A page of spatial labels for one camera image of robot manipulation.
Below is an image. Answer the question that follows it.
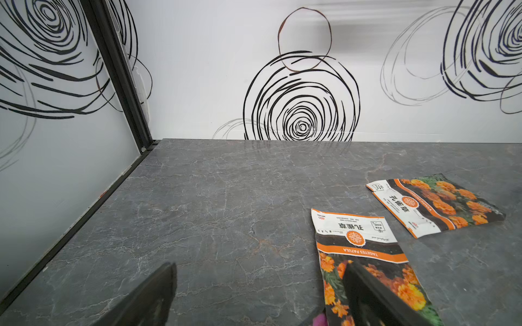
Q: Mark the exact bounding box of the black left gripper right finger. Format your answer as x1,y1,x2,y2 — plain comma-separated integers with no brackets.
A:
343,262,430,326

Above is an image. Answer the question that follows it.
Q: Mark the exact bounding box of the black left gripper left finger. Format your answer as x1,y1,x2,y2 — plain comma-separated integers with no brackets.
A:
95,262,178,326

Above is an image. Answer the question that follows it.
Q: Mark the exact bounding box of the marigold seed packet orange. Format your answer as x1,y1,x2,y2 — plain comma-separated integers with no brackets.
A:
311,209,443,325

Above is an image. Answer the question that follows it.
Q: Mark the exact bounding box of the black corner frame post left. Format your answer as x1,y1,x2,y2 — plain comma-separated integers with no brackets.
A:
80,0,156,153

